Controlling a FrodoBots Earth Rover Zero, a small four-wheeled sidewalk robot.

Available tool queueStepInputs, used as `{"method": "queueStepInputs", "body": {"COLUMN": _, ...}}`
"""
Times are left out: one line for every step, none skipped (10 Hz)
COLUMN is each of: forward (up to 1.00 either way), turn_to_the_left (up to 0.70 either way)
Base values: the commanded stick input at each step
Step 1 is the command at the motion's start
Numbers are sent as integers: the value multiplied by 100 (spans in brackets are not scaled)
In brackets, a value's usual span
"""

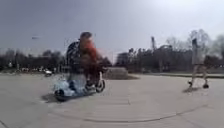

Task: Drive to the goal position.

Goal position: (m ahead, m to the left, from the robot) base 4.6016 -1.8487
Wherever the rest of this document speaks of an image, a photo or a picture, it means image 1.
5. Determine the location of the low stone plinth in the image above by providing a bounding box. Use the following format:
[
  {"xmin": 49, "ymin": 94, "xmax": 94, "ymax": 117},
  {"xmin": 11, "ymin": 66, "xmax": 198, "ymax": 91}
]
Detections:
[{"xmin": 103, "ymin": 66, "xmax": 129, "ymax": 80}]

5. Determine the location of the kick scooter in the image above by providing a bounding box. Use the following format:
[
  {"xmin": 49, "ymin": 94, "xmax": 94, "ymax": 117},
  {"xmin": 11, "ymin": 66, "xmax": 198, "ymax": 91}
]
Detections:
[{"xmin": 53, "ymin": 66, "xmax": 107, "ymax": 101}]

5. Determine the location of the tall dark tower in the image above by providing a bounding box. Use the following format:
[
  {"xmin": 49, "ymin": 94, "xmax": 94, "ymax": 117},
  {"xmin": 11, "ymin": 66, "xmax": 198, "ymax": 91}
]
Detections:
[{"xmin": 150, "ymin": 35, "xmax": 157, "ymax": 52}]

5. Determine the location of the dark building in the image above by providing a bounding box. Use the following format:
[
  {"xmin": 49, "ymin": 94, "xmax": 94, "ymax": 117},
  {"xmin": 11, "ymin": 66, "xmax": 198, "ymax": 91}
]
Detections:
[{"xmin": 128, "ymin": 44, "xmax": 224, "ymax": 73}]

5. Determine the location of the low stone kerb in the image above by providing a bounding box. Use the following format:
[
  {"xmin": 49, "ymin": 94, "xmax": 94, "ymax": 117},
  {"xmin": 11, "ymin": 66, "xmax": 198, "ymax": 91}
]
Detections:
[{"xmin": 133, "ymin": 72, "xmax": 224, "ymax": 80}]

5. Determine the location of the row of parked vehicles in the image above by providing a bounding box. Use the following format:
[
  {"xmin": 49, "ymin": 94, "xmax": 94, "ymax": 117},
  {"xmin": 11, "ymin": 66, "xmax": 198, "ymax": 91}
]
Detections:
[{"xmin": 18, "ymin": 66, "xmax": 46, "ymax": 73}]

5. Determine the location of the row of trees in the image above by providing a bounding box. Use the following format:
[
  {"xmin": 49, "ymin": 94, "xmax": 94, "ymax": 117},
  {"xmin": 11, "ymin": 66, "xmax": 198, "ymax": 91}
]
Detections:
[{"xmin": 0, "ymin": 29, "xmax": 224, "ymax": 74}]

